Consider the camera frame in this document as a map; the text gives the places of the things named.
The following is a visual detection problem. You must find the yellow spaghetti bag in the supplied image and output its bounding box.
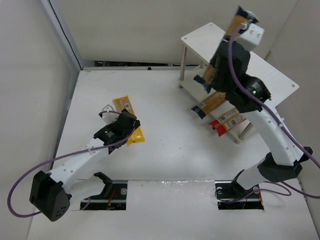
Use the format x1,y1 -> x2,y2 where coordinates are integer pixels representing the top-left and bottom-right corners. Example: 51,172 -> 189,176
113,95 -> 145,146

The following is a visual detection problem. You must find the long blue-ended spaghetti bag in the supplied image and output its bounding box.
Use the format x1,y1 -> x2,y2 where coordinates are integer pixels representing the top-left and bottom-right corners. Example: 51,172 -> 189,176
194,6 -> 259,93

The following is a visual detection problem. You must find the red spaghetti bag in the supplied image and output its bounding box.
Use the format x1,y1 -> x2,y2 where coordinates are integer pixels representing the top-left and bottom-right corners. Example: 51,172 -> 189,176
209,107 -> 246,137

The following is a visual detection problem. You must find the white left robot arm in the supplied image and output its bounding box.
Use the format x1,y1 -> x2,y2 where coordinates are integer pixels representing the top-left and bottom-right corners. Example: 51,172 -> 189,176
29,109 -> 141,222

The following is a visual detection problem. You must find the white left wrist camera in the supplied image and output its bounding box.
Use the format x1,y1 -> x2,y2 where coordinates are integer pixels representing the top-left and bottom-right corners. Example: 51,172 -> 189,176
101,104 -> 119,124

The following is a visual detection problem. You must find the white two-tier shelf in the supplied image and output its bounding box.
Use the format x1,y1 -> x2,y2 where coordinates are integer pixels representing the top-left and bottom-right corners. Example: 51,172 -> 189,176
177,22 -> 300,146

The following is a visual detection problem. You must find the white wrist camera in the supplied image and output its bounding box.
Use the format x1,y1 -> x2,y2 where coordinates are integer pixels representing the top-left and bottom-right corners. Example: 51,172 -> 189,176
236,23 -> 265,52
101,104 -> 119,124

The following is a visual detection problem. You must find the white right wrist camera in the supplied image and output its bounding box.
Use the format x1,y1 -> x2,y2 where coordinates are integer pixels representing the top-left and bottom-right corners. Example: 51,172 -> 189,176
236,23 -> 265,52

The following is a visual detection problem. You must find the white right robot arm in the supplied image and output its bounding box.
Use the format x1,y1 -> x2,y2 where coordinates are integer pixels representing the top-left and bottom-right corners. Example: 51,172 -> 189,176
209,40 -> 313,190

